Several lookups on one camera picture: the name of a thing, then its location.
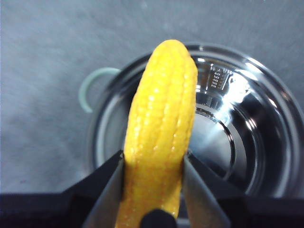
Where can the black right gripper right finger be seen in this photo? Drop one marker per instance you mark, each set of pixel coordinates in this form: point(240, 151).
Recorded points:
point(237, 211)

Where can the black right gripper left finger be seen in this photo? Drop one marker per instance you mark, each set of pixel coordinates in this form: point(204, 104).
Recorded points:
point(59, 211)

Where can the yellow corn cob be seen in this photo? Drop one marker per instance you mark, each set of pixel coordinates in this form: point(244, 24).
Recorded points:
point(161, 114)

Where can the pale green electric cooking pot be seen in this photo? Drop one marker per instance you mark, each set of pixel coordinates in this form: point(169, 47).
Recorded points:
point(249, 133)

